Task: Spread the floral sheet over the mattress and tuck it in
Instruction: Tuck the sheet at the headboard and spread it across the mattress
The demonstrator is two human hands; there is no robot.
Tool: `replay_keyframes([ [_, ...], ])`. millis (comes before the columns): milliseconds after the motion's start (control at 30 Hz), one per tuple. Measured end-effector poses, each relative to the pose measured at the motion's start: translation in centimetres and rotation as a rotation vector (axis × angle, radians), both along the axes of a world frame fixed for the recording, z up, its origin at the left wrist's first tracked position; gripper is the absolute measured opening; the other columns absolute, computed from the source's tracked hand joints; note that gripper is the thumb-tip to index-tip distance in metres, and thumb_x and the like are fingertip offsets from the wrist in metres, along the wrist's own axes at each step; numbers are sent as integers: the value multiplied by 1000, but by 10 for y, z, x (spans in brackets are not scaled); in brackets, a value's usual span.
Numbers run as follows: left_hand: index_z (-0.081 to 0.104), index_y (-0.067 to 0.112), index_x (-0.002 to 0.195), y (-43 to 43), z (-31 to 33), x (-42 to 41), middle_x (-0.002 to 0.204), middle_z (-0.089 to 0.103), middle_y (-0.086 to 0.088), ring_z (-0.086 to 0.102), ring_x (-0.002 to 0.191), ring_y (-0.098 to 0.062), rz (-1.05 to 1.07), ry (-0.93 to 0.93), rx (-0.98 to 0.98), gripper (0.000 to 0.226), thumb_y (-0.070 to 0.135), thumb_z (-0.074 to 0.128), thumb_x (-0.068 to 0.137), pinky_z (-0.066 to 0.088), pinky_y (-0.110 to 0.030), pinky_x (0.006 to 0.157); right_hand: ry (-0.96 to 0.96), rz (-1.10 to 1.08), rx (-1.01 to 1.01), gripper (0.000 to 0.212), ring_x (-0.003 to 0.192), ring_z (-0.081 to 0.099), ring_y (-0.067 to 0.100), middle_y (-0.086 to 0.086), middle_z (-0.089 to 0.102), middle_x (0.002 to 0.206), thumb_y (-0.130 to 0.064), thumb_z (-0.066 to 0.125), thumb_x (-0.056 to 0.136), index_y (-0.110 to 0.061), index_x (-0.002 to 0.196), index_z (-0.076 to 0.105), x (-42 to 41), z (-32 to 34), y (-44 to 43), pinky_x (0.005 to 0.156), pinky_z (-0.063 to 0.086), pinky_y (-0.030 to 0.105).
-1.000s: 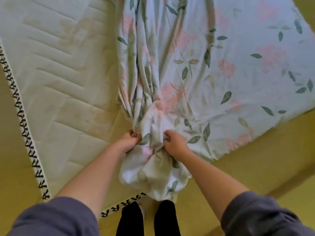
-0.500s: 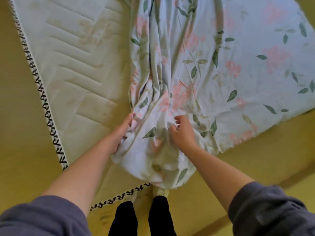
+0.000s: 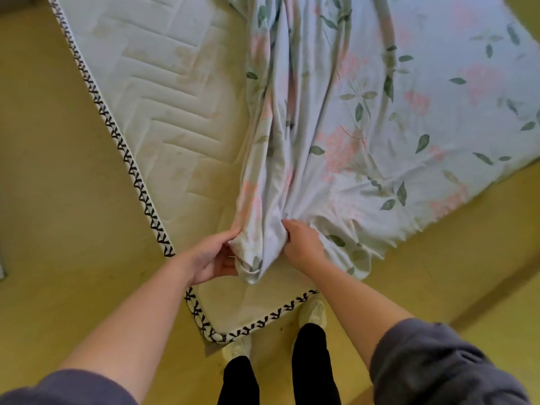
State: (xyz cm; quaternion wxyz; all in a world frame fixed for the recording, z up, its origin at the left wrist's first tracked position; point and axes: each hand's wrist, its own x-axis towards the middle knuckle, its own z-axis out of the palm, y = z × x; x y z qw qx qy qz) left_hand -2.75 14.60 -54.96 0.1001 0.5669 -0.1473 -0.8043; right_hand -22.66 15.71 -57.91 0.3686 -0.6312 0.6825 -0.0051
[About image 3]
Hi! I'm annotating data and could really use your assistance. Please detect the person's right hand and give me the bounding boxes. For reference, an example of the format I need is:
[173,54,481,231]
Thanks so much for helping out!
[280,218,326,273]

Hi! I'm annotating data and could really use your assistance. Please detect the person's left hand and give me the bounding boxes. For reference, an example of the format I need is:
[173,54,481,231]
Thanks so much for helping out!
[179,228,242,287]

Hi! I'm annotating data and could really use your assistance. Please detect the white quilted mattress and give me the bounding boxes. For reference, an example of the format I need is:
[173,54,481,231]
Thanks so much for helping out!
[45,0,321,345]

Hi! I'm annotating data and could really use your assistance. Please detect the floral leaf print bed sheet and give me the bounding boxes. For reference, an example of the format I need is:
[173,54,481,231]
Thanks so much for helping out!
[221,0,540,285]

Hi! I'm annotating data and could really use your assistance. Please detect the person's left forearm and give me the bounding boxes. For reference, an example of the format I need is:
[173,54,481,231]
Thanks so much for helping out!
[58,251,197,403]

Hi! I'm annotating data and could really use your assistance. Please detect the person's right forearm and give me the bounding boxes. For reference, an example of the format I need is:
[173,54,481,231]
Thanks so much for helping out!
[305,253,416,370]

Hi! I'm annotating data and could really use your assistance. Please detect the person's white right shoe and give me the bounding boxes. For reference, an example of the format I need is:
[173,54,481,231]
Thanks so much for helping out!
[297,298,328,330]

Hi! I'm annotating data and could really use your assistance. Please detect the person's white shoe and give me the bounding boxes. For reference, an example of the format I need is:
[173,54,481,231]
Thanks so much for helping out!
[297,298,328,330]
[221,332,253,363]

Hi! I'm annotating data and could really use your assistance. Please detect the person's white left shoe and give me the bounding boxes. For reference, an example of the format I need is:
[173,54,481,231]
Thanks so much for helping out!
[221,332,253,363]

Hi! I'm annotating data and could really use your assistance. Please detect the person's black trousers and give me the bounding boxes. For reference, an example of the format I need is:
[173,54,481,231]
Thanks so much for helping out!
[217,322,343,405]

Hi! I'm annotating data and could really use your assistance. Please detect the dark grey right sleeve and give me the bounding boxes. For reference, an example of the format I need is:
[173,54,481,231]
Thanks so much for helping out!
[369,318,532,405]

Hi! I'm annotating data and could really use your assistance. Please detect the dark grey sleeve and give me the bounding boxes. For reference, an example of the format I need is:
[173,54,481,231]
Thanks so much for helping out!
[369,318,532,405]
[0,368,140,405]

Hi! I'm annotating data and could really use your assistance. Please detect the dark grey left sleeve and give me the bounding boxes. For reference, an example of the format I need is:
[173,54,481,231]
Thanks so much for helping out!
[0,368,140,405]

